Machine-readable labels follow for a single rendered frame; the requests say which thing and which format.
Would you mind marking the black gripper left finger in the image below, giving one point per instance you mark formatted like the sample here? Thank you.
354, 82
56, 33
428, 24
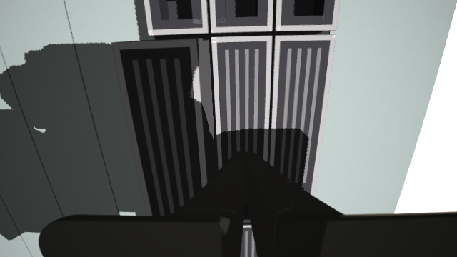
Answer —
208, 225

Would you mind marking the black open rack frame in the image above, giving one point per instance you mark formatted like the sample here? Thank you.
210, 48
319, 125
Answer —
64, 140

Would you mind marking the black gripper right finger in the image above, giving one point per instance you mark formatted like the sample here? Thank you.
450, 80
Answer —
287, 221

